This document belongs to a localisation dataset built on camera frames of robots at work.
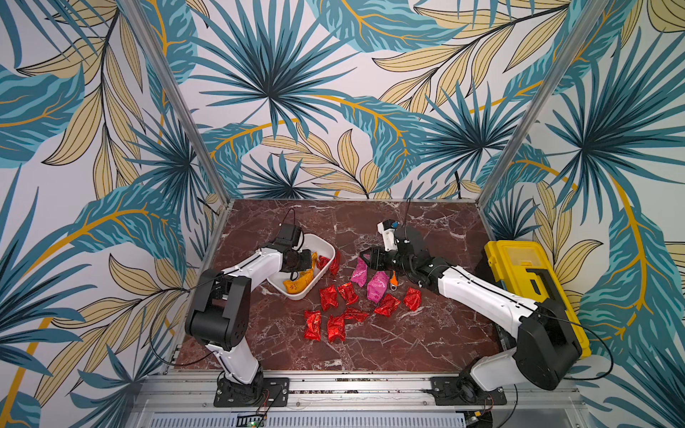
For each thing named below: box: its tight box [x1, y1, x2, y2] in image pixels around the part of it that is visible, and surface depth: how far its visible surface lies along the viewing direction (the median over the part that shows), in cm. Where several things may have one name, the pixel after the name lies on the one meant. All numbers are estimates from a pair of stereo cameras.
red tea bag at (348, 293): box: [337, 281, 359, 306], surface depth 92 cm
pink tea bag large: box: [367, 270, 390, 304], surface depth 94 cm
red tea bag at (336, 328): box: [327, 314, 346, 344], surface depth 85 cm
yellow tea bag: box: [283, 251, 319, 294], surface depth 92 cm
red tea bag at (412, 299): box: [403, 287, 422, 312], surface depth 90 cm
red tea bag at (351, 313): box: [343, 306, 371, 323], surface depth 87 cm
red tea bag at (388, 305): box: [373, 294, 402, 318], surface depth 89 cm
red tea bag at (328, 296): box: [319, 284, 339, 312], surface depth 91 cm
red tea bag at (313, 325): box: [303, 309, 322, 342], surface depth 85 cm
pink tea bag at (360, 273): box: [350, 256, 369, 289], surface depth 95 cm
